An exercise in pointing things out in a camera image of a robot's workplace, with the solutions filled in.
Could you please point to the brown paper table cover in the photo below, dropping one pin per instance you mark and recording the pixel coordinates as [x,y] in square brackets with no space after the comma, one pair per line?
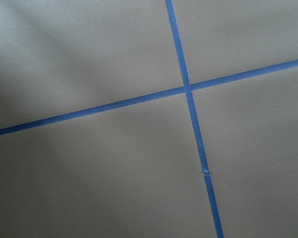
[96,139]

